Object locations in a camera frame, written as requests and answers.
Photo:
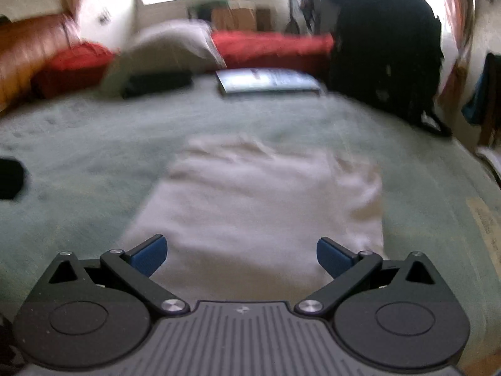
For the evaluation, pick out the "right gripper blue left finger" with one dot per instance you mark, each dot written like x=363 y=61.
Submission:
x=130 y=271

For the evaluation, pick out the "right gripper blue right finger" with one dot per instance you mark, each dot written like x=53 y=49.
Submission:
x=351 y=273

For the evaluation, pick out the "white printed sweatshirt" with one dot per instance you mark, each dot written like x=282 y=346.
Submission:
x=242 y=218

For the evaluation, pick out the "green quilted bed cover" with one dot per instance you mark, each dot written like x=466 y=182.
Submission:
x=93 y=161

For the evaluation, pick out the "red pillow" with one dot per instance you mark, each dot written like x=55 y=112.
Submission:
x=78 y=68

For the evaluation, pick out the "wooden headboard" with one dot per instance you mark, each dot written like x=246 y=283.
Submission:
x=26 y=45

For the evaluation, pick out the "black folded cloth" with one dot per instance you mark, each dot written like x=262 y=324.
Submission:
x=144 y=84

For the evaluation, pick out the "grey pillow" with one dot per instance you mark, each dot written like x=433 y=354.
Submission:
x=171 y=46

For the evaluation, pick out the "wooden chair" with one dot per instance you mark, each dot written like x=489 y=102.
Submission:
x=483 y=108

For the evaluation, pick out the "light blue book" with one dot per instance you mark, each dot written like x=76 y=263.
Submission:
x=255 y=80

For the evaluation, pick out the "black backpack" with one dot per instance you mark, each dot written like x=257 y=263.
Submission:
x=388 y=54

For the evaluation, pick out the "red blanket roll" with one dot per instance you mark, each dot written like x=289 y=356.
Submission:
x=239 y=49

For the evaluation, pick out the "orange curtain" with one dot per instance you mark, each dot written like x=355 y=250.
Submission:
x=461 y=17

